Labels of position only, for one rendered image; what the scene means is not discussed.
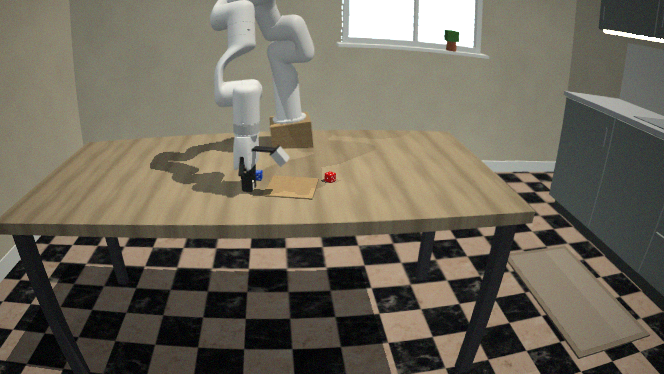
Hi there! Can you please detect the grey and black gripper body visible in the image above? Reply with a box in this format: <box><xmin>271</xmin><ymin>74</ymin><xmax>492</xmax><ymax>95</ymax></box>
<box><xmin>233</xmin><ymin>131</ymin><xmax>260</xmax><ymax>171</ymax></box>

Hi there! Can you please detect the brown mat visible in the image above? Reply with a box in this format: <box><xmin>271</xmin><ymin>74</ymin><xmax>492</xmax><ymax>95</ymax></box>
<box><xmin>263</xmin><ymin>176</ymin><xmax>319</xmax><ymax>200</ymax></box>

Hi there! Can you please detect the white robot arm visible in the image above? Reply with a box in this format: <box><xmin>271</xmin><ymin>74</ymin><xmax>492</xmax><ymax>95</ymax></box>
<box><xmin>210</xmin><ymin>0</ymin><xmax>314</xmax><ymax>135</ymax></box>

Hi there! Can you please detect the red die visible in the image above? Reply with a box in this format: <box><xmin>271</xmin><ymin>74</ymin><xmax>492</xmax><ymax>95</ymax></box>
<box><xmin>325</xmin><ymin>171</ymin><xmax>336</xmax><ymax>183</ymax></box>

